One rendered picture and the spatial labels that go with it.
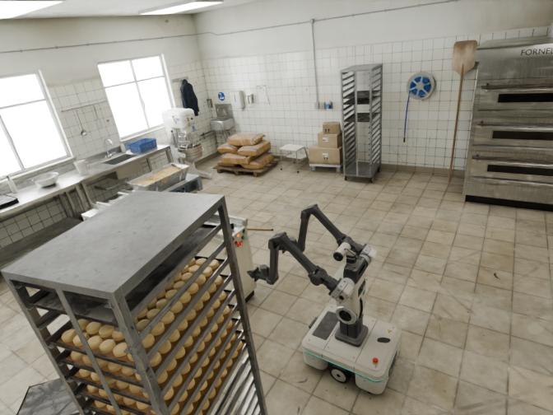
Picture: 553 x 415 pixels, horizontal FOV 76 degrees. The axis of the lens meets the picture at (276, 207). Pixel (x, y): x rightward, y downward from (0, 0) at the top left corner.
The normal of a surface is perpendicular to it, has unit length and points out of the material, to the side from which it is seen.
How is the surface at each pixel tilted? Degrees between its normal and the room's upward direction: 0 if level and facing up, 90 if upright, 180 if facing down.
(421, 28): 90
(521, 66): 90
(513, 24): 90
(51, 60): 90
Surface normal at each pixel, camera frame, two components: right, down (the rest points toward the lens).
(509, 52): -0.52, 0.43
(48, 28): 0.84, 0.14
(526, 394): -0.11, -0.89
